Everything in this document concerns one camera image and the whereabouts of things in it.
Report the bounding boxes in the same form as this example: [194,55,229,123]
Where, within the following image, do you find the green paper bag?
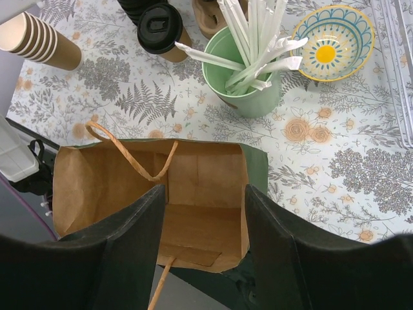
[53,121,268,309]

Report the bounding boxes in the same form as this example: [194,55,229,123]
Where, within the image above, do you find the stack of brown paper cups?
[1,12,83,71]

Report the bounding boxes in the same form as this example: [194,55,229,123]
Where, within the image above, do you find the stack of black lids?
[117,0,152,25]

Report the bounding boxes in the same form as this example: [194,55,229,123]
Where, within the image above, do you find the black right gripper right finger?
[245,185,412,309]

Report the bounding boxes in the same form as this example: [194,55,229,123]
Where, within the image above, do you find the brown paper coffee cup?
[159,27,192,63]

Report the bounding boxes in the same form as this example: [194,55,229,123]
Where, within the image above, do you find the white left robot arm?
[0,116,39,183]

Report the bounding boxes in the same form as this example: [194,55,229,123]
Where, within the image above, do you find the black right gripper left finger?
[1,185,165,309]

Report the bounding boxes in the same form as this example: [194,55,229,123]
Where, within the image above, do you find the green straw holder cup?
[202,27,281,118]

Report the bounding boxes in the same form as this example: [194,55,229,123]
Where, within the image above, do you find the paper wrapped straw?
[175,41,245,72]
[225,56,303,88]
[217,0,252,67]
[253,37,308,64]

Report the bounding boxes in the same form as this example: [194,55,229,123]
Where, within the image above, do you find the brown cardboard cup carrier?
[192,0,249,40]

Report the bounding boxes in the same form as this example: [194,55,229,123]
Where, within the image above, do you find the white wire dish rack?
[370,1,412,149]

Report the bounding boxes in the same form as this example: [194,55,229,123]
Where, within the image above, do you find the blue yellow patterned bowl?
[290,5,375,82]

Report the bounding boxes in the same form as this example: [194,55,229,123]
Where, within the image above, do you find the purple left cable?
[0,177,61,242]

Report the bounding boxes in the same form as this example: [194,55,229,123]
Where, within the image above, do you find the floral tablecloth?
[7,1,412,242]

